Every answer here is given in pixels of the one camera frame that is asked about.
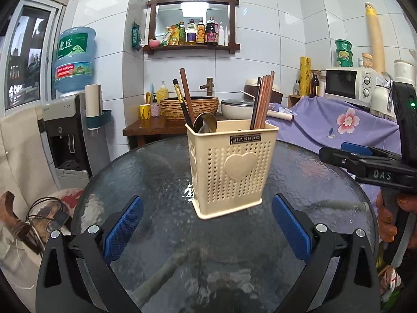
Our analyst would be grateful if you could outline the wooden wall shelf mirror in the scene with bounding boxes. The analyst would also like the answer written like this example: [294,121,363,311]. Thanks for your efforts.
[143,0,241,55]

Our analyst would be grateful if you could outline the white microwave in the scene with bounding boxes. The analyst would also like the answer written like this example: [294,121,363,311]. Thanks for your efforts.
[325,66,387,108]

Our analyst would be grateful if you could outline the black chopstick gold band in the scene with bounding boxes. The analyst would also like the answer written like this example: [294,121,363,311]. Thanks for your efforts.
[172,79,193,128]
[250,77,263,130]

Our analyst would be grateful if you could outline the yellow green seasoning packet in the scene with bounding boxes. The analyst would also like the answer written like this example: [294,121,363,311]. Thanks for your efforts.
[162,26,180,46]

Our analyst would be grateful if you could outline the bamboo faucet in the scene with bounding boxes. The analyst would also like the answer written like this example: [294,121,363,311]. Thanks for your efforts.
[200,77,216,98]

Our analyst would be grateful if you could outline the beige plastic utensil holder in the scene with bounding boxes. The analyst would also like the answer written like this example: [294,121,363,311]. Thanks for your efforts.
[185,119,280,220]

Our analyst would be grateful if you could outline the purple floral cloth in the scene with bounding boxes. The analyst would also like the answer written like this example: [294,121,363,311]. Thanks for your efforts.
[267,96,404,157]

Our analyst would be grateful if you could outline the dark wooden piece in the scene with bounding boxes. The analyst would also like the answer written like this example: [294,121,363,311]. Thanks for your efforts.
[0,192,43,255]

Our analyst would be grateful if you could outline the window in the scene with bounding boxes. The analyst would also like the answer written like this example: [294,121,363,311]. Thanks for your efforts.
[5,0,67,110]

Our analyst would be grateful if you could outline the dark bottle purple label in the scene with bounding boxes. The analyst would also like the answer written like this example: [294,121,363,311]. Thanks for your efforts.
[186,19,197,44]

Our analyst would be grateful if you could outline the dark soy sauce bottle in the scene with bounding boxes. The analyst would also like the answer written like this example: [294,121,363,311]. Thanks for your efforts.
[205,17,219,45]

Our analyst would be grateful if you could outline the brown cream rice cooker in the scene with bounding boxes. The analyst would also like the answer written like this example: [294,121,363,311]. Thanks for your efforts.
[244,78,282,103]

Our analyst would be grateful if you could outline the tall paper cup stack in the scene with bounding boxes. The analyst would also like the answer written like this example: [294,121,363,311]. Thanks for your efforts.
[365,3,385,74]

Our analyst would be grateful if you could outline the stacked green cups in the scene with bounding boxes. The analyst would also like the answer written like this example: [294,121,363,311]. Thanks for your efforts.
[335,39,354,68]

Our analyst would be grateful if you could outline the blue water bottle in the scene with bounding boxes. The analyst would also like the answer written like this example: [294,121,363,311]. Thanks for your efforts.
[54,27,97,93]

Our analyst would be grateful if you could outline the green hanging packet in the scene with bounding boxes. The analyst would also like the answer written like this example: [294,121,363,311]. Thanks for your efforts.
[131,22,141,50]

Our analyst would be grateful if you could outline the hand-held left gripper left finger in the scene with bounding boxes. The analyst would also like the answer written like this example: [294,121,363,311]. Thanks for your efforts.
[35,196,145,313]

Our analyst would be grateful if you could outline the beige paper cup stack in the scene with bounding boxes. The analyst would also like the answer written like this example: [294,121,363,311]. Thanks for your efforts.
[85,84,102,118]

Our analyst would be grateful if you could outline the yellow soap dispenser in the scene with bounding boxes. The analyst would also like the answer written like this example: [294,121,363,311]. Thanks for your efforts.
[156,81,169,102]

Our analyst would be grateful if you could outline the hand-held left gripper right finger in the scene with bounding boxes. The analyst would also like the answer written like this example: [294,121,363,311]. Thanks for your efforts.
[272,193,382,313]

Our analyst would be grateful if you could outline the wooden side table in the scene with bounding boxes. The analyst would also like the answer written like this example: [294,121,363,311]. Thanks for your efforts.
[123,114,225,147]

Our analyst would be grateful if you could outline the white water dispenser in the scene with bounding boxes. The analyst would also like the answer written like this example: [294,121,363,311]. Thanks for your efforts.
[38,93,111,180]

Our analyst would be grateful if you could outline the white kettle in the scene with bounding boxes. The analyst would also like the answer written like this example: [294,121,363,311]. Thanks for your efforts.
[371,80,393,111]

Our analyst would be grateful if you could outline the person's right hand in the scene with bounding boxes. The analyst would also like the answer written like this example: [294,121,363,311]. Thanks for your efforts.
[375,191,417,243]

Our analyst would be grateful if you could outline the yellow roll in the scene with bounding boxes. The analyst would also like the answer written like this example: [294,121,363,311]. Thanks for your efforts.
[300,56,312,97]

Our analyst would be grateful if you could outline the brown glass bottle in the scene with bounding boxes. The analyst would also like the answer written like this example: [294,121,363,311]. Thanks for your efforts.
[309,72,320,97]

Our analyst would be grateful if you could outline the wicker wash basin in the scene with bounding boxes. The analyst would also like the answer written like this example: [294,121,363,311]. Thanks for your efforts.
[160,96,219,123]

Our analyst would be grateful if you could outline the tangled dark cables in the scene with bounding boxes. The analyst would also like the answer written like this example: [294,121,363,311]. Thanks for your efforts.
[26,196,70,255]

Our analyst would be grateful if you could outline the rolled white paper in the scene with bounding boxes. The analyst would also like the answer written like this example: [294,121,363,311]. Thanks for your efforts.
[266,109,294,122]

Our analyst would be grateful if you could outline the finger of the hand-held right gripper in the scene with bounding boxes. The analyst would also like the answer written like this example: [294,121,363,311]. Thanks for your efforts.
[341,143,403,162]
[318,146,404,187]

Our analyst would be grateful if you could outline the white appliance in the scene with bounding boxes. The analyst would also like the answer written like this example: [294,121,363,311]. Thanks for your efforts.
[394,59,417,85]

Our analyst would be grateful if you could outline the teal cup holder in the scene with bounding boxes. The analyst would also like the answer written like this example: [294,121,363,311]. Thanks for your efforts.
[85,109,113,129]

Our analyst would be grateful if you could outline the white pot with lid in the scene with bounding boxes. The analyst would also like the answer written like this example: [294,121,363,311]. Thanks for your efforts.
[221,99,255,120]

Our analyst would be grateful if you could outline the beige cloth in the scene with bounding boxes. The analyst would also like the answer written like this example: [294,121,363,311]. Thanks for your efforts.
[0,106,62,203]

